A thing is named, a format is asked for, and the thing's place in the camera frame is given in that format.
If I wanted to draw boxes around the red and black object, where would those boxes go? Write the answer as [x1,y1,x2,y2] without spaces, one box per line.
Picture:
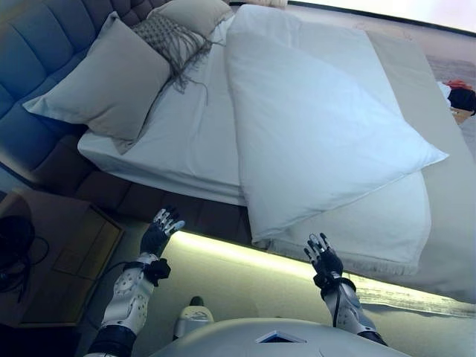
[446,79,476,113]

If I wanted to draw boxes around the padded tufted headboard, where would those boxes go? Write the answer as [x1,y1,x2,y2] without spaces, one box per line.
[0,0,172,181]

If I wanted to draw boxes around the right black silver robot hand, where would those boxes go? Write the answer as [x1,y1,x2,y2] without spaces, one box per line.
[303,232,345,290]

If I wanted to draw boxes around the white duvet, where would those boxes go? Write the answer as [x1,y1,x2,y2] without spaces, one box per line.
[225,4,450,266]

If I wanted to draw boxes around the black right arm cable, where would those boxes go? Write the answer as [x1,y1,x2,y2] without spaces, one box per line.
[332,274,345,329]

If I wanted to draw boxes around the wooden nightstand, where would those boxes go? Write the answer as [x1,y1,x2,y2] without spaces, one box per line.
[0,189,126,328]

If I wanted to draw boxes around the grey woven fringed cushion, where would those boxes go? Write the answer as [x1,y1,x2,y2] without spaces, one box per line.
[129,16,228,107]

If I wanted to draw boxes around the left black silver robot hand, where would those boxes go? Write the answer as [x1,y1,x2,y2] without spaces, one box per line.
[141,206,186,258]

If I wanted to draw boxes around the large beige pillow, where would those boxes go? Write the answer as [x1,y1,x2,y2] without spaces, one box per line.
[22,10,172,155]

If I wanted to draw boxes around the black headphones with cable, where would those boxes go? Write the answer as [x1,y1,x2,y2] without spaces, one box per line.
[0,215,51,303]

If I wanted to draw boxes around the grey streaked floor rug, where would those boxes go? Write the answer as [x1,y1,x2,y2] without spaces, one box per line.
[355,274,476,319]

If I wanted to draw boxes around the brown padded bed frame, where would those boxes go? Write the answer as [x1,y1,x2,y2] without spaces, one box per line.
[80,167,254,246]

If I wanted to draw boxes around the silver robot torso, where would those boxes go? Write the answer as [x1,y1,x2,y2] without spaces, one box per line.
[148,315,407,357]

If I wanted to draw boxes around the white sheeted mattress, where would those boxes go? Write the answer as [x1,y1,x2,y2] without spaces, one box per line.
[77,14,249,208]

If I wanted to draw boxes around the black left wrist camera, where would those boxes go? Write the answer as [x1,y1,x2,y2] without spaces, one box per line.
[143,260,172,287]

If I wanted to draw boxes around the left silver robot leg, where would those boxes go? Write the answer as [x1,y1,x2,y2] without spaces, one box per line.
[173,295,216,340]

